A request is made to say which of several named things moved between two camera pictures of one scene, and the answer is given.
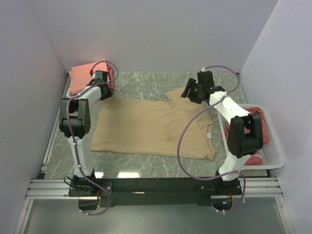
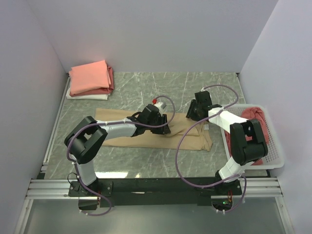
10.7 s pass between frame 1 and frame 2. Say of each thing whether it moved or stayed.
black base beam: stayed
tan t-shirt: moved
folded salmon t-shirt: stayed
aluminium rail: stayed
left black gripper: moved
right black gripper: moved
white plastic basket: stayed
